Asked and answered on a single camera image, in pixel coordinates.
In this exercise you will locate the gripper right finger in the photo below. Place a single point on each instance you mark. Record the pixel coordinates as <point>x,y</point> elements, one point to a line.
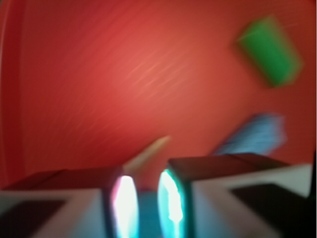
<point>235,196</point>

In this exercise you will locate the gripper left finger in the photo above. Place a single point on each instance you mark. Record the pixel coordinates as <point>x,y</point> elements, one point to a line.
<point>84,203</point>

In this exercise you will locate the brown spiral seashell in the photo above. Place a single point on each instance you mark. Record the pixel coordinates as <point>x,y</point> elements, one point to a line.
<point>144,167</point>

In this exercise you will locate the blue sponge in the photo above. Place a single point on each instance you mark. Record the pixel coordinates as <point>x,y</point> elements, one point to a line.
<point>260,134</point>

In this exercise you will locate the blue dimpled ball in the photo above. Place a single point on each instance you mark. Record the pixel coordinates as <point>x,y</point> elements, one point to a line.
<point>149,226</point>

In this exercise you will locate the red plastic tray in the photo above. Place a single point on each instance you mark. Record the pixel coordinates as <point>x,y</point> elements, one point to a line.
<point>90,83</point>

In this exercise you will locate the green rectangular block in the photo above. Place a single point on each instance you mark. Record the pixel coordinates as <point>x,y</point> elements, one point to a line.
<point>267,46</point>

